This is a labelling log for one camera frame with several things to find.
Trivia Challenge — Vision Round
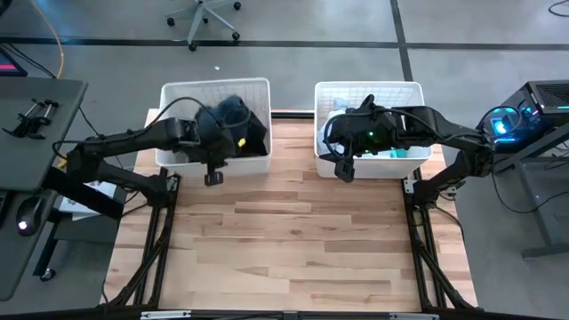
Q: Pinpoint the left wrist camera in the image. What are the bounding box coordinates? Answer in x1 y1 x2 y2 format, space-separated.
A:
203 164 224 188

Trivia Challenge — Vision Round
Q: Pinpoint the black desk clamp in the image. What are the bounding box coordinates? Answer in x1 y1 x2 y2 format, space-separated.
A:
2 98 60 140

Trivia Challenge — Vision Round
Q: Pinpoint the black desk leg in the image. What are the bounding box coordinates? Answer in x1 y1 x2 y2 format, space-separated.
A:
33 212 59 284

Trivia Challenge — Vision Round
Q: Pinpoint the monitor screen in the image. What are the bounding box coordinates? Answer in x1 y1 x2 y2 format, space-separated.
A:
0 46 28 78

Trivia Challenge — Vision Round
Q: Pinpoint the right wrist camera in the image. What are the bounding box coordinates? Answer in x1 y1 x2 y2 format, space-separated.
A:
333 157 357 184

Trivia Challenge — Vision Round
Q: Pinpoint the black computer case with lights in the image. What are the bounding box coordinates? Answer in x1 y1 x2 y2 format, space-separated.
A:
477 79 569 156

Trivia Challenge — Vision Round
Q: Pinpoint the white plastic laundry basket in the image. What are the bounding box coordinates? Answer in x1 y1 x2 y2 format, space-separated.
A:
155 77 273 180
313 80 434 180

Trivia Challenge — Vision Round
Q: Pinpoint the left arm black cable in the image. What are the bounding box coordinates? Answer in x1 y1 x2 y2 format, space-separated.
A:
150 96 252 134

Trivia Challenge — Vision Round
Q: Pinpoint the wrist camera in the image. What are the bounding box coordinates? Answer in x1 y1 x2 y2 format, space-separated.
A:
333 157 357 184
203 164 224 188

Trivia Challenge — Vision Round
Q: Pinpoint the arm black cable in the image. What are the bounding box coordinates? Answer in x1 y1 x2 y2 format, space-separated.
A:
150 96 252 134
322 105 522 161

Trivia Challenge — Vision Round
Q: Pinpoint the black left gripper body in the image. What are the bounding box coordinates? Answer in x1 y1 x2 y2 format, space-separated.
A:
193 106 236 166

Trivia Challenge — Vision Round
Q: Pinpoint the navy cloth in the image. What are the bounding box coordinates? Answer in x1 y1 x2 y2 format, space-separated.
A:
215 93 252 134

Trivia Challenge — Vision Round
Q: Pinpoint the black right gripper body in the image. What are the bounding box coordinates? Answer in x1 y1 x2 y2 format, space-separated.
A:
335 106 401 156

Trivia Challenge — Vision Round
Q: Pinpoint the silver metal bracket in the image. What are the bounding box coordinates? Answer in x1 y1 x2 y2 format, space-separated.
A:
389 312 440 320
140 309 192 320

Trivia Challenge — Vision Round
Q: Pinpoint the white printed paper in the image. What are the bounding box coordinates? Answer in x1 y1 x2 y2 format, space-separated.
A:
59 177 117 222

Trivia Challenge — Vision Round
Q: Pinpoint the grey office chair base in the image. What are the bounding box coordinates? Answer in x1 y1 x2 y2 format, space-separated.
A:
165 0 244 52

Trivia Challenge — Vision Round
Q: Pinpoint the dark lower desk top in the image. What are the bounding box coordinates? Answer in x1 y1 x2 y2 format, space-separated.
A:
0 188 59 302

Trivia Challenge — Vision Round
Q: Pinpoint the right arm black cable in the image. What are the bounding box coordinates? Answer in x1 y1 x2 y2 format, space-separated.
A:
322 105 522 161

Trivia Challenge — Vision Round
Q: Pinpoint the dark grey computer stand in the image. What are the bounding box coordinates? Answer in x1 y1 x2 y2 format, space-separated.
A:
491 122 569 260

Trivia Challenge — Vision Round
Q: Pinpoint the orange cable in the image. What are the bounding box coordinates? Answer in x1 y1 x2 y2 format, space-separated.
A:
28 0 67 80

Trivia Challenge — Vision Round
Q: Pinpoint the black computer mouse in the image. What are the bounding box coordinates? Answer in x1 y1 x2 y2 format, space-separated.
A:
16 196 44 237

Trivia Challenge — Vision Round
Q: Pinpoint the grey clamp bracket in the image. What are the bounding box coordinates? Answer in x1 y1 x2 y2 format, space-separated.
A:
437 180 466 201

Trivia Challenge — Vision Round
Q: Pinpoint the black floor cable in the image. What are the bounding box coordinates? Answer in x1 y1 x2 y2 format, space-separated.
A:
548 0 569 19
0 42 59 80

